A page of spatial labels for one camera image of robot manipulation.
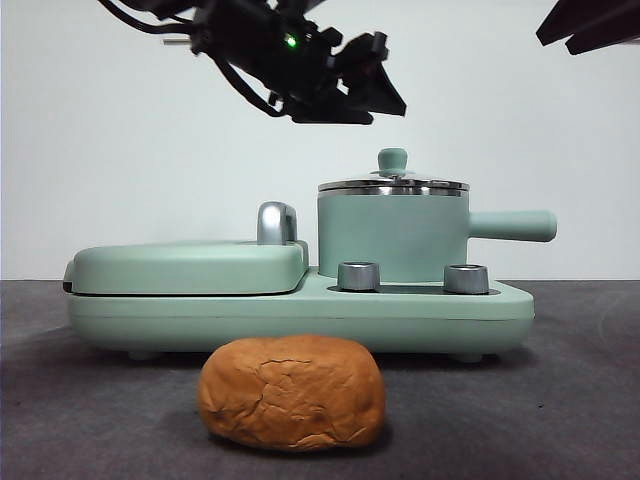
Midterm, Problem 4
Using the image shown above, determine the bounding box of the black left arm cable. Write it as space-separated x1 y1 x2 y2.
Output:
96 0 202 37
211 51 290 120

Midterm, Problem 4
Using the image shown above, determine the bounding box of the silver control knob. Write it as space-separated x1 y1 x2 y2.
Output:
336 260 382 293
442 262 491 295

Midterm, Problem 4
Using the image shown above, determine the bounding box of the brown potato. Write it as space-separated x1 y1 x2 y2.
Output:
196 333 388 453

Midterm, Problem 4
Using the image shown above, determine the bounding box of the green griddle cover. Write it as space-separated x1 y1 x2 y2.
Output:
63 239 311 297

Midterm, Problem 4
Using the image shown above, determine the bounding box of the green breakfast machine base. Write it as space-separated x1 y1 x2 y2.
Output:
66 266 537 363

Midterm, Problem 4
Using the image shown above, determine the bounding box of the silver griddle cover handle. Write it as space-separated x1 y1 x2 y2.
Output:
256 200 301 247

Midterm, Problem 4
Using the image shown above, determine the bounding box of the green pot with straight handle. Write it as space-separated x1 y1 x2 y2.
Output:
316 186 558 284

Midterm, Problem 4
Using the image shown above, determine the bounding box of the glass lid with green knob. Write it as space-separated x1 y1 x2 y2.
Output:
318 146 471 194

